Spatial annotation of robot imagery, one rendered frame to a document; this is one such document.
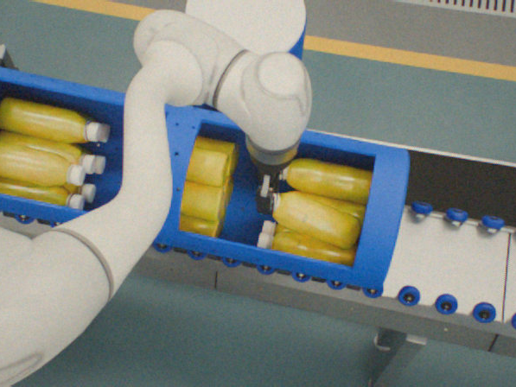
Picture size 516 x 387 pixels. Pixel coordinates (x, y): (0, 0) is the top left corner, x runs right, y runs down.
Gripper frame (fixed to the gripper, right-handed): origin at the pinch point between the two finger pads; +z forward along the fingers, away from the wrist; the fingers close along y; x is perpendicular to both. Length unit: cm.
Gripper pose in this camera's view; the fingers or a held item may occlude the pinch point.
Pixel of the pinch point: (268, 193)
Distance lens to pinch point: 151.9
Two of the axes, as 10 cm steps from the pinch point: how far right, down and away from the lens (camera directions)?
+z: -0.1, 4.2, 9.1
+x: -9.8, -2.0, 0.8
